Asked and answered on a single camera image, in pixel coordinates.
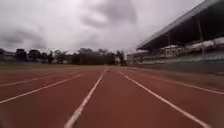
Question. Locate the row of trees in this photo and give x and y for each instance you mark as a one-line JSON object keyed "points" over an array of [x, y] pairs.
{"points": [[90, 57]]}

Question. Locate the red running track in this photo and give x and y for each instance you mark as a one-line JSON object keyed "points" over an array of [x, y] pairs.
{"points": [[123, 106]]}

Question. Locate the roofed grandstand building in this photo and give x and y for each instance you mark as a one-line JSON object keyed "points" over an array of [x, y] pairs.
{"points": [[190, 38]]}

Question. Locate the grass field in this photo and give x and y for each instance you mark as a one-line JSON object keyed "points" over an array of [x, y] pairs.
{"points": [[30, 66]]}

